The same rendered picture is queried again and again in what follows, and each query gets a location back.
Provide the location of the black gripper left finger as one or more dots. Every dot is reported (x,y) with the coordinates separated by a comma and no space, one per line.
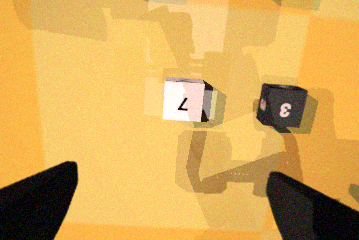
(35,207)

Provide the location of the black block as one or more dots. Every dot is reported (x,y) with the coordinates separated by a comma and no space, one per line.
(281,105)

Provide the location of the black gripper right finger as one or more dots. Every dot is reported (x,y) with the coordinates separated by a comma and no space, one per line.
(303,213)

